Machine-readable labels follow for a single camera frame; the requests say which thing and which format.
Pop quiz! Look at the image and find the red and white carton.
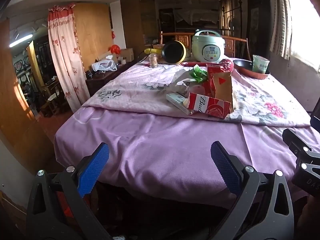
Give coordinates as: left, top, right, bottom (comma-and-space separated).
187, 92, 232, 119

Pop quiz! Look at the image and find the copper frying pan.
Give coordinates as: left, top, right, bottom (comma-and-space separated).
233, 59, 271, 80

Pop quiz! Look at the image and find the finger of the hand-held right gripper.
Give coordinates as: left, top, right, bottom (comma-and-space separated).
282, 128, 320, 173
310, 110, 320, 128

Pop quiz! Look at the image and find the small cardboard box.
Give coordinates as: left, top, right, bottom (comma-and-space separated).
119, 48, 134, 63

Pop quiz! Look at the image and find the small yellow frying pan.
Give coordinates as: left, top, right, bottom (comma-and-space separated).
144, 40, 187, 64

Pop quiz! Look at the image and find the small white box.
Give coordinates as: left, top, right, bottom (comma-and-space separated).
166, 92, 193, 115

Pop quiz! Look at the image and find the dark wooden screen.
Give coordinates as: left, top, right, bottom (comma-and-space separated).
246, 0, 272, 58

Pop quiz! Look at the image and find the purple bed sheet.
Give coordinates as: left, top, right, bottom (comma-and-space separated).
54, 105, 320, 209

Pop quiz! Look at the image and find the brown paper envelope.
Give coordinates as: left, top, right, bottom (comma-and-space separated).
214, 72, 234, 113

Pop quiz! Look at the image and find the floral blanket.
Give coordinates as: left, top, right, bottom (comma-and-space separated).
81, 57, 312, 127

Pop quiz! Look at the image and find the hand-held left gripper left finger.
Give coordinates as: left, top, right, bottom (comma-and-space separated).
26, 142, 112, 240

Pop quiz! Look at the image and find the dark wooden desk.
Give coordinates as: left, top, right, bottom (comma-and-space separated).
85, 60, 140, 97

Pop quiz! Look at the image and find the red plastic basket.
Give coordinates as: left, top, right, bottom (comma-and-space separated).
55, 190, 92, 220

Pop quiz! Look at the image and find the green instant noodle cup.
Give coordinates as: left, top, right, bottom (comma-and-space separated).
252, 54, 270, 74

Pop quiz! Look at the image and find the bright window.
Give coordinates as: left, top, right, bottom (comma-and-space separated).
272, 0, 320, 73

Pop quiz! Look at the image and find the pink floral curtain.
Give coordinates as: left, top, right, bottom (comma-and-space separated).
47, 4, 90, 113

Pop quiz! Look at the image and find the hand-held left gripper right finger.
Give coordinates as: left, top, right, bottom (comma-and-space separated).
210, 141, 294, 240

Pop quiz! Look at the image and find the pale green rice cooker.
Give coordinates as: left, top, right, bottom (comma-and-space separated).
192, 29, 226, 63

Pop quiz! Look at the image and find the tall wooden cabinet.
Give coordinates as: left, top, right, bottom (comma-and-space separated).
119, 0, 159, 60

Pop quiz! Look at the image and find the fluorescent tube light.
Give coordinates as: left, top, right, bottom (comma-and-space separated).
9, 34, 33, 48

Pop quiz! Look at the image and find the green plastic wrapper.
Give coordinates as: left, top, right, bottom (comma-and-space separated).
189, 64, 208, 83

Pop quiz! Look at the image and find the red snack packet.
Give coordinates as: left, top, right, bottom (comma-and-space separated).
206, 64, 225, 98

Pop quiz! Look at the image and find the white plastic bag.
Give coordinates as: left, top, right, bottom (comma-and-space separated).
91, 59, 117, 72

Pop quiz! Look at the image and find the wooden sliding door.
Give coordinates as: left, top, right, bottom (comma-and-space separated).
74, 3, 114, 72
0, 20, 54, 173

